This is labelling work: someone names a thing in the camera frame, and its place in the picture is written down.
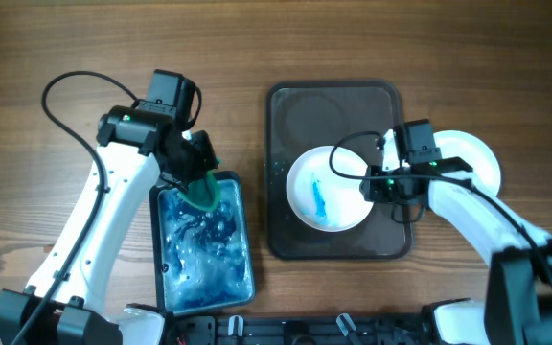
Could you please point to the green yellow sponge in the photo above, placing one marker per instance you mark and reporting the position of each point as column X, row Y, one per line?
column 203, row 194

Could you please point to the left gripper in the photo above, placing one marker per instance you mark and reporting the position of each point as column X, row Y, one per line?
column 206, row 159

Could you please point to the dark brown serving tray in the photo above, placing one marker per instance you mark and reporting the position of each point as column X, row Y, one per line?
column 302, row 115

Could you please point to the white plate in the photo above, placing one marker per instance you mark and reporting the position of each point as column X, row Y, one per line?
column 472, row 153
column 321, row 195

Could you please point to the black water basin tray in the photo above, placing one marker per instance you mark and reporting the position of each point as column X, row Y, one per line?
column 202, row 260

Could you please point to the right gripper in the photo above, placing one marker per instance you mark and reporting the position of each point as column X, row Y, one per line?
column 374, row 193

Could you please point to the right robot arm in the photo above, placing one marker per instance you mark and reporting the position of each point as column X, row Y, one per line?
column 518, row 304

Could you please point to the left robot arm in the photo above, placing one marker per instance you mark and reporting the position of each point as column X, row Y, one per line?
column 63, row 301

